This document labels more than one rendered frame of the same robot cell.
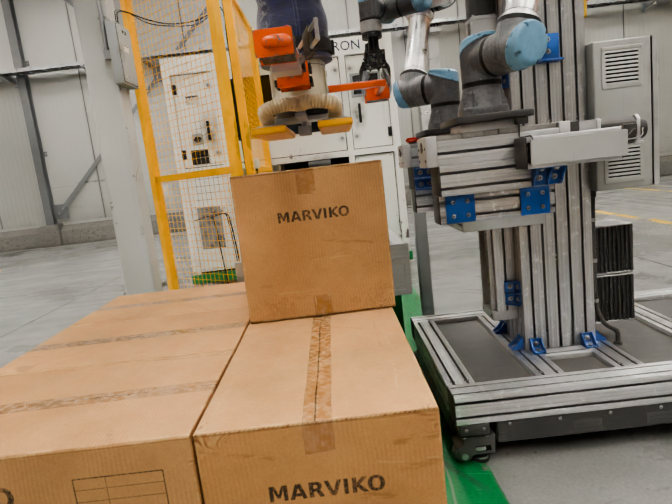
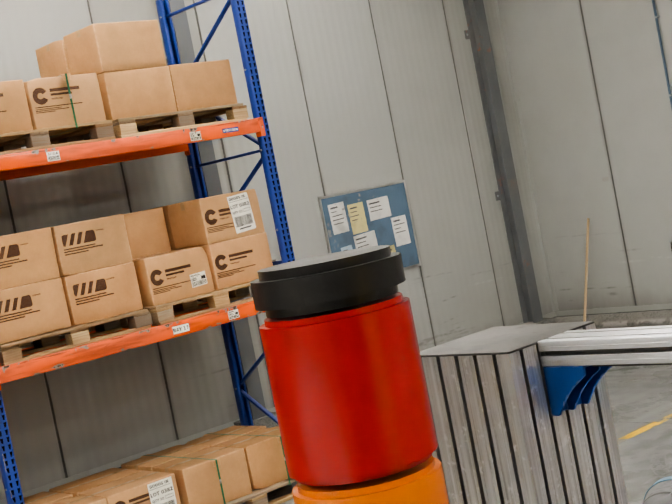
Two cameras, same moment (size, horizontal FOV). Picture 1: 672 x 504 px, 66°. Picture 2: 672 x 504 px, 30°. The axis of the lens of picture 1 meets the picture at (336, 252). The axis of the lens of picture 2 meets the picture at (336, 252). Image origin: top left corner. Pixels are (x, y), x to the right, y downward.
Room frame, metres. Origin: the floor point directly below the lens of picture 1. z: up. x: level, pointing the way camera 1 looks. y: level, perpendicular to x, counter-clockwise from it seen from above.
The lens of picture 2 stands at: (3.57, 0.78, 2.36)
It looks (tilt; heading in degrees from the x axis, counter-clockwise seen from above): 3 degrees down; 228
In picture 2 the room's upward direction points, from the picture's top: 11 degrees counter-clockwise
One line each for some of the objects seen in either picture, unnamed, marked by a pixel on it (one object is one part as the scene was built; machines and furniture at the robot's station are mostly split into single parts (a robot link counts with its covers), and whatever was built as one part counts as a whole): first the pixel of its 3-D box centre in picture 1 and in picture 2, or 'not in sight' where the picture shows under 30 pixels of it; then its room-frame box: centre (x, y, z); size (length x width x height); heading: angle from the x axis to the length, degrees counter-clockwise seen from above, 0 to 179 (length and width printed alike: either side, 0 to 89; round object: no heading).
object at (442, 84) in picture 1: (442, 85); not in sight; (2.11, -0.49, 1.20); 0.13 x 0.12 x 0.14; 55
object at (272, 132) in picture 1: (274, 129); not in sight; (1.66, 0.15, 1.08); 0.34 x 0.10 x 0.05; 179
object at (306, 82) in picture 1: (293, 77); not in sight; (1.41, 0.06, 1.18); 0.10 x 0.08 x 0.06; 89
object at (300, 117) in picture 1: (303, 112); not in sight; (1.66, 0.05, 1.12); 0.34 x 0.25 x 0.06; 179
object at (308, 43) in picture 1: (309, 49); not in sight; (1.12, 0.01, 1.18); 0.31 x 0.03 x 0.05; 11
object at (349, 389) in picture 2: not in sight; (348, 385); (3.31, 0.47, 2.30); 0.05 x 0.05 x 0.05
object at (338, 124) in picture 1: (334, 121); not in sight; (1.66, -0.04, 1.08); 0.34 x 0.10 x 0.05; 179
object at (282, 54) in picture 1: (275, 46); not in sight; (1.06, 0.07, 1.18); 0.08 x 0.07 x 0.05; 179
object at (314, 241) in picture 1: (315, 230); not in sight; (1.67, 0.06, 0.74); 0.60 x 0.40 x 0.40; 1
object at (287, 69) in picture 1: (285, 63); not in sight; (1.19, 0.06, 1.17); 0.07 x 0.07 x 0.04; 89
